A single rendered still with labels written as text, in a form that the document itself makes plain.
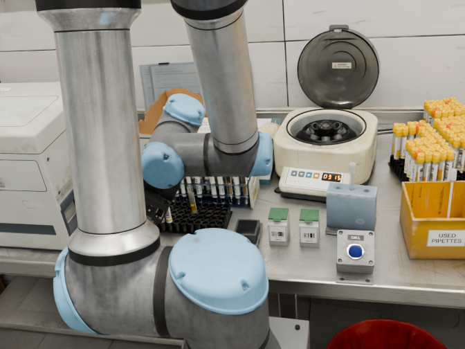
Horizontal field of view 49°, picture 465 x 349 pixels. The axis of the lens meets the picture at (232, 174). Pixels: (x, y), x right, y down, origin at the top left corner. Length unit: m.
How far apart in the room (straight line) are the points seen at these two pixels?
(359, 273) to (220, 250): 0.46
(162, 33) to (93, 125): 1.00
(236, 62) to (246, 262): 0.25
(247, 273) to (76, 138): 0.25
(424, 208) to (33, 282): 1.52
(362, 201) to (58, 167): 0.64
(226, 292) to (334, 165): 0.68
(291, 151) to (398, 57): 0.45
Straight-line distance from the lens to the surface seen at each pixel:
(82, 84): 0.59
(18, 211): 1.20
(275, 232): 1.08
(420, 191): 1.15
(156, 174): 0.85
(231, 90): 0.70
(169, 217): 1.17
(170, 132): 0.88
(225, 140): 0.78
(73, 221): 1.20
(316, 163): 1.23
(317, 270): 1.05
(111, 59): 0.59
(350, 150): 1.21
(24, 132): 1.08
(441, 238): 1.06
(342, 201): 1.09
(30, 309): 2.06
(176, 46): 1.57
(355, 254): 0.99
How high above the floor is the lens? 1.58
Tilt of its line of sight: 32 degrees down
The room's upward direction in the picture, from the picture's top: 7 degrees counter-clockwise
